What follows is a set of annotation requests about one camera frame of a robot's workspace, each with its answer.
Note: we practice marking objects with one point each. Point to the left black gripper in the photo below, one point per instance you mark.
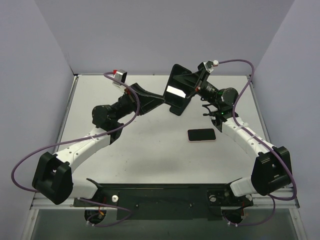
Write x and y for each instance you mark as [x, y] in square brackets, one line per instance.
[135, 99]

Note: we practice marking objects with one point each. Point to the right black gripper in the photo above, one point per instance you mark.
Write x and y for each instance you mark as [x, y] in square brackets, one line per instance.
[199, 80]

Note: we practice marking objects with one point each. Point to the black phone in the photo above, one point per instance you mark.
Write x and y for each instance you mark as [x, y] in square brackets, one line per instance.
[174, 94]

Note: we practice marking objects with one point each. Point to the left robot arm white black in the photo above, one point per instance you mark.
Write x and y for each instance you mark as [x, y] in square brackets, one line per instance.
[54, 172]

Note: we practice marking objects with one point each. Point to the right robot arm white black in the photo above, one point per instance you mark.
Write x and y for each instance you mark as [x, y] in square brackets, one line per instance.
[272, 166]

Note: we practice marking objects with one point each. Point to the phone in pink case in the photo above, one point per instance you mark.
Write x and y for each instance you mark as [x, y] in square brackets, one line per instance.
[201, 135]

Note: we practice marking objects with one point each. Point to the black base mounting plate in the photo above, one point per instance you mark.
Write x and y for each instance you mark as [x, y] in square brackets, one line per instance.
[189, 201]

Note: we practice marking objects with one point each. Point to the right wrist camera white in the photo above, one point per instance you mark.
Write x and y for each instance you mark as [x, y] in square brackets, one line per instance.
[210, 65]

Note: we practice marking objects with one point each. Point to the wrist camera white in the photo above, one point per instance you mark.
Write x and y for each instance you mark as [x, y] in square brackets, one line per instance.
[210, 65]
[120, 76]

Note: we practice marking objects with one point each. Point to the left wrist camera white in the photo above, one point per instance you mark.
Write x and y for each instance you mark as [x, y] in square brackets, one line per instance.
[120, 76]

